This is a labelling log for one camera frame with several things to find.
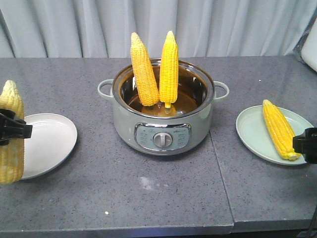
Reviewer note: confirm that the bright yellow upright corn cob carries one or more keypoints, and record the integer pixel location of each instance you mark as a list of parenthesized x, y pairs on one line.
[(168, 75)]

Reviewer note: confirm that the pale corn cob with white patch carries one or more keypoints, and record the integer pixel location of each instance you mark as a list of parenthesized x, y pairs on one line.
[(12, 155)]

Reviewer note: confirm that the green round plate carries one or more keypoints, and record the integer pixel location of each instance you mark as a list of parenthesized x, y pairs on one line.
[(253, 133)]

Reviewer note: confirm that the green electric cooking pot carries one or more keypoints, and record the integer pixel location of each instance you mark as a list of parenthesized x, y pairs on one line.
[(164, 132)]

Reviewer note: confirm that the white rice cooker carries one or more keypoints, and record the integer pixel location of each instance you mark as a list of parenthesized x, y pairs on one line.
[(309, 49)]

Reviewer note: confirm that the bright yellow corn cob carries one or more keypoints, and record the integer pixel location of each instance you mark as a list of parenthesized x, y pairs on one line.
[(168, 75), (280, 131)]

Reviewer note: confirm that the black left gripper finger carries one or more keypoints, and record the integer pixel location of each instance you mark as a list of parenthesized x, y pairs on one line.
[(12, 127)]

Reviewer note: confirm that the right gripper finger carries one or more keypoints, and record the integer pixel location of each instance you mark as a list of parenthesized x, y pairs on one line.
[(306, 144)]

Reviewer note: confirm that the pale yellow corn cob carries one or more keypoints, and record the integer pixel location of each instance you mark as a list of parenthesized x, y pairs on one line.
[(143, 72)]

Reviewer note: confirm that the white curtain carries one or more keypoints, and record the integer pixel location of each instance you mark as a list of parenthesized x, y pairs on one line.
[(102, 28)]

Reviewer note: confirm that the white round plate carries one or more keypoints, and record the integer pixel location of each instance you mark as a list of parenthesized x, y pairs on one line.
[(53, 139)]

